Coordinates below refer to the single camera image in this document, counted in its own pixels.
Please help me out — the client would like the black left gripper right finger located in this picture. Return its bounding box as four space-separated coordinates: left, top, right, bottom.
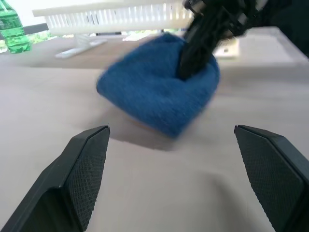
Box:
233 124 309 232

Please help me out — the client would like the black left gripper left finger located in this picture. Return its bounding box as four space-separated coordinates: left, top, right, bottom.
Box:
0 125 111 232

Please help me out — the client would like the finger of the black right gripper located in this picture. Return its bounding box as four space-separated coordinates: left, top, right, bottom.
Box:
179 21 206 83
193 26 225 77

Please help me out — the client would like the blue ankle sock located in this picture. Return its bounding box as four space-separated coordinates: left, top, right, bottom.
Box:
96 32 222 139

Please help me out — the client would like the white plastic bin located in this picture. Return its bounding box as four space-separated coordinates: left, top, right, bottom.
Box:
32 0 240 60

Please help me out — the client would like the green bottle with yellow cap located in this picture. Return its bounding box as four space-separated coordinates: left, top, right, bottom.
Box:
0 0 32 54

